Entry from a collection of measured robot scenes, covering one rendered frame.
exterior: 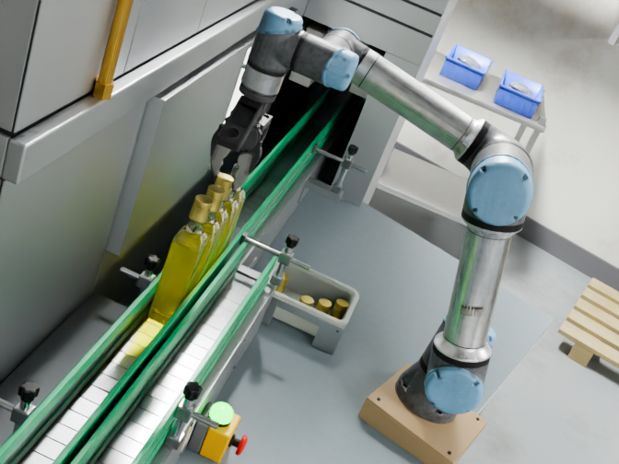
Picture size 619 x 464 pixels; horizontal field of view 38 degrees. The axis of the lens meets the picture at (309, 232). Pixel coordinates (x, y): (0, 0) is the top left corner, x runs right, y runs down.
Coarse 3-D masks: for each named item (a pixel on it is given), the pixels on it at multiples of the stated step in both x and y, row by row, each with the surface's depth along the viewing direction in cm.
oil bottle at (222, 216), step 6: (222, 210) 181; (216, 216) 179; (222, 216) 180; (222, 222) 180; (222, 228) 182; (222, 234) 185; (216, 240) 182; (216, 246) 185; (210, 258) 183; (210, 264) 187
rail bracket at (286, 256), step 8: (248, 232) 203; (240, 240) 202; (248, 240) 202; (288, 240) 199; (296, 240) 198; (264, 248) 201; (288, 248) 200; (280, 256) 200; (288, 256) 200; (280, 264) 202; (288, 264) 201; (296, 264) 201; (304, 264) 201; (280, 272) 203; (272, 280) 203; (280, 280) 203
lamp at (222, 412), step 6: (216, 402) 169; (222, 402) 169; (216, 408) 167; (222, 408) 168; (228, 408) 168; (210, 414) 168; (216, 414) 167; (222, 414) 167; (228, 414) 167; (216, 420) 167; (222, 420) 167; (228, 420) 168; (222, 426) 168
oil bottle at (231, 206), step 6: (234, 198) 187; (228, 204) 185; (234, 204) 186; (228, 210) 184; (234, 210) 186; (228, 216) 185; (234, 216) 188; (228, 222) 185; (228, 228) 188; (228, 234) 191; (222, 240) 188; (222, 246) 190; (216, 252) 189; (222, 252) 193; (216, 258) 190
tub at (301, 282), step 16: (272, 272) 217; (288, 272) 225; (304, 272) 224; (288, 288) 226; (304, 288) 225; (320, 288) 224; (336, 288) 223; (352, 288) 223; (304, 304) 210; (352, 304) 217; (336, 320) 208
